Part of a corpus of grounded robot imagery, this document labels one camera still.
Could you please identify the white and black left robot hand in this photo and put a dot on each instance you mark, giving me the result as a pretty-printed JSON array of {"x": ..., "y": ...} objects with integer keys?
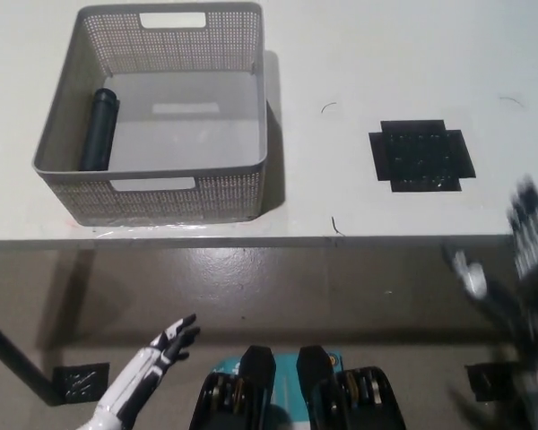
[{"x": 143, "y": 372}]

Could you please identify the black cylindrical electric screwdriver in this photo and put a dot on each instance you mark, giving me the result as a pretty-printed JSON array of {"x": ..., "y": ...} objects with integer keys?
[{"x": 98, "y": 134}]

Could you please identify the black robot legs with teal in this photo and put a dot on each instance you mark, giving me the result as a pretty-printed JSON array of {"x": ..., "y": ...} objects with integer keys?
[{"x": 260, "y": 385}]

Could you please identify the black metal table leg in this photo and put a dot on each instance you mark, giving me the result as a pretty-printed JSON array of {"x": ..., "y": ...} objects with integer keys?
[{"x": 13, "y": 358}]

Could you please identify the clear adhesive tape strip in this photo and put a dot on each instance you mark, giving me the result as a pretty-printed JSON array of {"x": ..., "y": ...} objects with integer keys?
[{"x": 161, "y": 226}]

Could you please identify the grey perforated plastic basket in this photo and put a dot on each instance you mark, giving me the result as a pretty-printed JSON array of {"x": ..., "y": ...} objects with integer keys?
[{"x": 67, "y": 134}]

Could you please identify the black tape screwdriver stand patch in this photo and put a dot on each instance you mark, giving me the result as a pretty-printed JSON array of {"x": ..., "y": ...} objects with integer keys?
[{"x": 421, "y": 157}]

